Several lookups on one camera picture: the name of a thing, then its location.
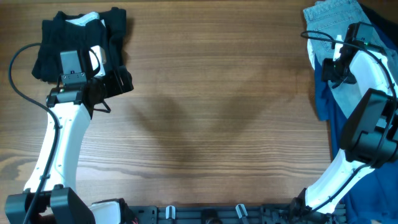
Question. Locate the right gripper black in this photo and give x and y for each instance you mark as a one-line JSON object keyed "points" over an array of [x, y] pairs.
{"points": [[337, 71]]}

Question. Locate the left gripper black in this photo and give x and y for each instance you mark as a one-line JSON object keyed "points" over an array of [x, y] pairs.
{"points": [[117, 88]]}

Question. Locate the light blue denim shorts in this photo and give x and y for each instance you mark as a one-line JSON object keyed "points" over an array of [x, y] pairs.
{"points": [[333, 17]]}

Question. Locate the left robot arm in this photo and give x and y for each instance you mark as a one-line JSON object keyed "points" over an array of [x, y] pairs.
{"points": [[49, 195]]}

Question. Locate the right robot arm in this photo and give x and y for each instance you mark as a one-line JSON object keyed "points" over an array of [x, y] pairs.
{"points": [[369, 137]]}

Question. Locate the white garment under pile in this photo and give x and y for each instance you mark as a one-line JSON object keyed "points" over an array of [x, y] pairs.
{"points": [[311, 53]]}

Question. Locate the black garment top right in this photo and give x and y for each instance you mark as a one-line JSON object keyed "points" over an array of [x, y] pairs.
{"points": [[387, 30]]}

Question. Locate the folded black garment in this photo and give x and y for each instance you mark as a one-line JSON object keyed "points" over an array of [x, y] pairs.
{"points": [[59, 35]]}

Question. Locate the dark blue shirt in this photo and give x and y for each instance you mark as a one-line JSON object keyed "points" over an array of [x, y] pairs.
{"points": [[374, 197]]}

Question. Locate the left white rail clip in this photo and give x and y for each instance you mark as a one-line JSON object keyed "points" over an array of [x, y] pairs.
{"points": [[170, 212]]}

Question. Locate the white rail clip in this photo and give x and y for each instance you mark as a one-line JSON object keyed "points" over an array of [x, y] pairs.
{"points": [[170, 212], [242, 213]]}

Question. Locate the right white rail clip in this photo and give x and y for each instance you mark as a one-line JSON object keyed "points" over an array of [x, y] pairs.
{"points": [[242, 213]]}

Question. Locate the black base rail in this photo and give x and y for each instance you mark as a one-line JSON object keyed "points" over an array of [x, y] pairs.
{"points": [[265, 214]]}

